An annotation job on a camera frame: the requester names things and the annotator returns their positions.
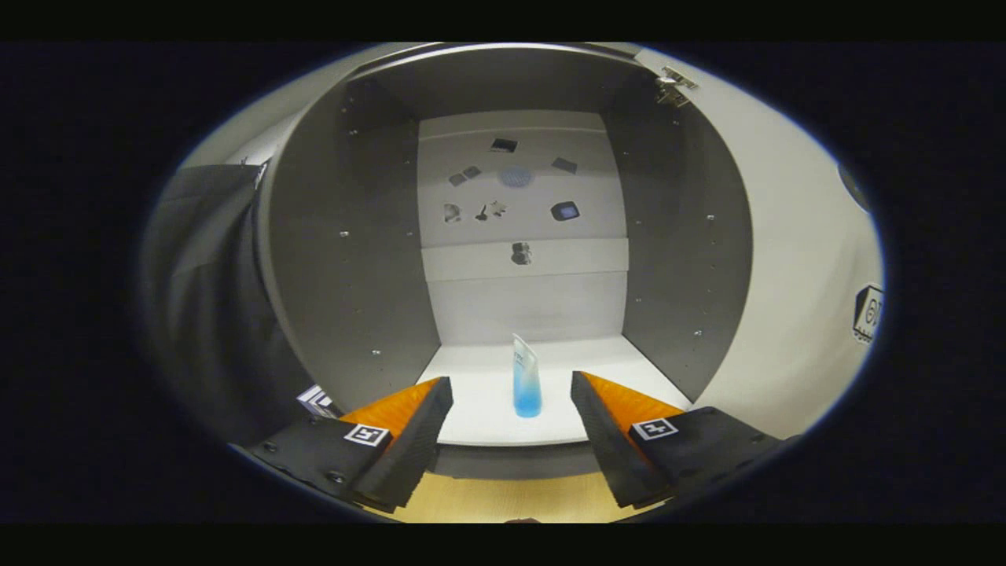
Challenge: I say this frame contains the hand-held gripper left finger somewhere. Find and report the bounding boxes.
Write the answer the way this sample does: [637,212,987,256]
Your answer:
[250,377,454,513]

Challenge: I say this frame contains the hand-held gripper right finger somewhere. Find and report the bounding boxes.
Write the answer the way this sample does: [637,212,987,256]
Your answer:
[570,371,787,509]

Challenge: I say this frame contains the blue squeeze tube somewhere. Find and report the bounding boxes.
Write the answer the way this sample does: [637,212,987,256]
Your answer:
[512,333,543,419]

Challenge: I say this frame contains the white cabinet shelf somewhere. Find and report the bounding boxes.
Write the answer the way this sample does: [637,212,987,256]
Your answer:
[417,336,694,447]

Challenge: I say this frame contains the white printed cards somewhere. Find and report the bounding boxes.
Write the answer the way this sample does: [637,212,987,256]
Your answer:
[297,384,340,419]

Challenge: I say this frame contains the grey cabinet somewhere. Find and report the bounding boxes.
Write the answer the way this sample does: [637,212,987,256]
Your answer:
[255,43,755,480]

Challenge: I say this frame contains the black backdrop cloth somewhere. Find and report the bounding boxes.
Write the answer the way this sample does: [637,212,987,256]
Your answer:
[145,164,315,445]

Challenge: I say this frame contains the metal door hinge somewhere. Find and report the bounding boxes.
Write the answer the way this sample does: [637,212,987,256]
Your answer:
[654,66,699,108]

